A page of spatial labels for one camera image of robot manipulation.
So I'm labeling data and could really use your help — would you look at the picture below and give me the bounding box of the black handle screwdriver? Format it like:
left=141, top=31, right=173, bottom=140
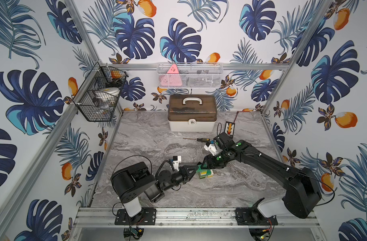
left=183, top=138, right=210, bottom=143

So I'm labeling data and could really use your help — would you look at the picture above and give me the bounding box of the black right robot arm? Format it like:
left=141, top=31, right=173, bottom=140
left=202, top=132, right=324, bottom=219

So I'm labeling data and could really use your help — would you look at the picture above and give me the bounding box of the brown lid storage box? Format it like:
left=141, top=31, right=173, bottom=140
left=168, top=94, right=218, bottom=133

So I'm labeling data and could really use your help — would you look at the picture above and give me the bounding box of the pink triangle sign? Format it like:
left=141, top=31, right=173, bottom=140
left=159, top=64, right=182, bottom=88

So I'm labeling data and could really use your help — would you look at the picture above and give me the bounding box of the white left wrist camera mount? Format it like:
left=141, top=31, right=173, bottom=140
left=171, top=156, right=181, bottom=171

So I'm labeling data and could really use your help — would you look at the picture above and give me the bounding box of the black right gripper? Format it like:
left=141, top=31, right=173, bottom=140
left=199, top=150, right=229, bottom=170

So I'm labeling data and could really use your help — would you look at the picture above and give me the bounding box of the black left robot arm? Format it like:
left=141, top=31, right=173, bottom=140
left=110, top=156, right=199, bottom=218

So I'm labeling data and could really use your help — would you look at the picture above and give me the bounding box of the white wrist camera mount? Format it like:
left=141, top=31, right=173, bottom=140
left=204, top=141, right=219, bottom=156
left=171, top=156, right=181, bottom=171

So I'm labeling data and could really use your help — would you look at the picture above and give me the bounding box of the white square brick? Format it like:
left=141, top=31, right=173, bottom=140
left=206, top=170, right=213, bottom=178

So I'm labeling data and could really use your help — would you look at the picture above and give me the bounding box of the black wire basket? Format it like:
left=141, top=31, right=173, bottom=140
left=72, top=63, right=129, bottom=122

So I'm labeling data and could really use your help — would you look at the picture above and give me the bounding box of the dark green long brick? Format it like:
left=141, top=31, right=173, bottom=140
left=199, top=173, right=212, bottom=179
left=196, top=165, right=208, bottom=176

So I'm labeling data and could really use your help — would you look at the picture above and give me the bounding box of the white object in basket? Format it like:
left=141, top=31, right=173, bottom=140
left=95, top=87, right=120, bottom=99

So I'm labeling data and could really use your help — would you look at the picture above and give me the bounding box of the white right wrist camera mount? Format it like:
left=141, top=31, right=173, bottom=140
left=204, top=141, right=219, bottom=156

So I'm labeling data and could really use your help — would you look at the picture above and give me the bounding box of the white wire shelf basket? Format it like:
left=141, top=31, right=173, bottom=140
left=156, top=63, right=224, bottom=89

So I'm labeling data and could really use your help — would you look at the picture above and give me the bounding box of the black card with arrows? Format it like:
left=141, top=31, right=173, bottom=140
left=225, top=122, right=235, bottom=136

